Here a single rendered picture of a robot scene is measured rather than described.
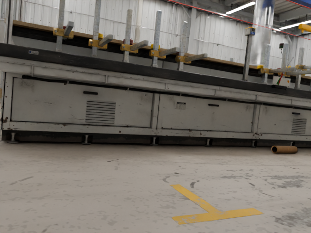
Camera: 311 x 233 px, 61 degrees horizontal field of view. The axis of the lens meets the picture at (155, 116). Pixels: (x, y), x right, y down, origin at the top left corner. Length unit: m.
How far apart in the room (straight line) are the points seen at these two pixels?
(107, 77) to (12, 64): 0.65
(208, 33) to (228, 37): 1.05
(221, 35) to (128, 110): 9.77
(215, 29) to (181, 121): 9.34
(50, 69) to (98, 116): 0.58
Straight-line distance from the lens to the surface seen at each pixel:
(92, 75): 2.09
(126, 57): 2.14
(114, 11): 9.95
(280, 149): 3.03
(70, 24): 1.78
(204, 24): 11.52
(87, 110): 2.31
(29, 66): 2.05
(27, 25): 2.23
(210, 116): 2.83
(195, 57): 2.21
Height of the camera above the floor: 0.41
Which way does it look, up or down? 3 degrees down
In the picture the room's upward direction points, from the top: 5 degrees clockwise
